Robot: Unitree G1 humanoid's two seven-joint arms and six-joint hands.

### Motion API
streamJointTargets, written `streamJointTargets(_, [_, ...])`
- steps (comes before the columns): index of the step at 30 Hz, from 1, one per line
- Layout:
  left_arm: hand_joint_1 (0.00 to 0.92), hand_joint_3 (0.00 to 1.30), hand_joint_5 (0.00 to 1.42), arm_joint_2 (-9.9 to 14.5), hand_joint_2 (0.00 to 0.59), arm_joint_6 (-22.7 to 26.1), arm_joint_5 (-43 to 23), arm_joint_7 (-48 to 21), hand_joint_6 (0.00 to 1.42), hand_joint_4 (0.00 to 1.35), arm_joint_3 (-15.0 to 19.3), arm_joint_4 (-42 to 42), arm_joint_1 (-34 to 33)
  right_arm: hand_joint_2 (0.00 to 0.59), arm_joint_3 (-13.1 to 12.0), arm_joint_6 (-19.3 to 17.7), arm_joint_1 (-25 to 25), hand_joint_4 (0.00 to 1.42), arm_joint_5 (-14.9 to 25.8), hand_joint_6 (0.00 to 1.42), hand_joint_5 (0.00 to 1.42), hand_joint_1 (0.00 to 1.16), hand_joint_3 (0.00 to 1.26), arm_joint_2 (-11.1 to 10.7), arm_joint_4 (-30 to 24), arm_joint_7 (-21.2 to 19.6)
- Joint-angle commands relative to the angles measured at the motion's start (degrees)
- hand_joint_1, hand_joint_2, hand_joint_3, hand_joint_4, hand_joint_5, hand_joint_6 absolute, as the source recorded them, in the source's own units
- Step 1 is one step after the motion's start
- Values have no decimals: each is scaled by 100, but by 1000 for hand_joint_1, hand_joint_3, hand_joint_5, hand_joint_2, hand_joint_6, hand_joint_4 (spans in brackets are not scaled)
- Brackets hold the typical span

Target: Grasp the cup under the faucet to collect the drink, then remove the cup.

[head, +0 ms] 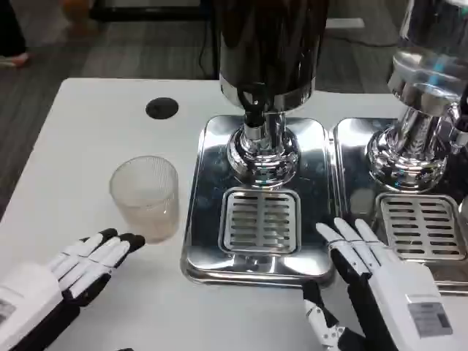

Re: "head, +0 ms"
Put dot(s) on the steel drip tray base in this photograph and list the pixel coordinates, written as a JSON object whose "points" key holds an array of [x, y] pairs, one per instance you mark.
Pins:
{"points": [[204, 204], [356, 172]]}

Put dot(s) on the drink dispenser with dark liquid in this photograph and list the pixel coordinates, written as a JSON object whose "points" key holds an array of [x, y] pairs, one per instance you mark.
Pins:
{"points": [[270, 44]]}

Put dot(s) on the steel slotted drip grid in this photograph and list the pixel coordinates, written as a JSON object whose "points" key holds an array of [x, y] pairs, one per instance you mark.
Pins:
{"points": [[260, 221], [420, 223]]}

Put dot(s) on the black furniture frame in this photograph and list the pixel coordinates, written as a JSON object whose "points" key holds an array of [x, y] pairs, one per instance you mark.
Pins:
{"points": [[146, 11]]}

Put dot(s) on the steel drink dispenser, clear tank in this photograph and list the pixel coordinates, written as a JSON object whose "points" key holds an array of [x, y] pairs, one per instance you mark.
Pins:
{"points": [[417, 109]]}

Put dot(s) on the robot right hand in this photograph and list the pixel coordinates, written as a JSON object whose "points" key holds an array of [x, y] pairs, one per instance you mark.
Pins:
{"points": [[398, 289]]}

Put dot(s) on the white floor plate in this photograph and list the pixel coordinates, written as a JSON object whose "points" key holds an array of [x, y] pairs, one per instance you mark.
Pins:
{"points": [[345, 22]]}

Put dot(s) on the clear ribbed glass cup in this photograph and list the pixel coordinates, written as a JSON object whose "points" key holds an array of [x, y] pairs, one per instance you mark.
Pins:
{"points": [[146, 197]]}

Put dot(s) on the black dispenser tap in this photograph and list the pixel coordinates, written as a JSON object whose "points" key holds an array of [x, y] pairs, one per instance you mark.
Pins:
{"points": [[250, 106]]}

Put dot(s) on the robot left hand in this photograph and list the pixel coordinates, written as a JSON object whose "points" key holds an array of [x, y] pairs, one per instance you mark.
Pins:
{"points": [[44, 281]]}

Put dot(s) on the person's foot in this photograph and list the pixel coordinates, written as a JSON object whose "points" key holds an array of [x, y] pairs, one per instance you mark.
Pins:
{"points": [[14, 59]]}

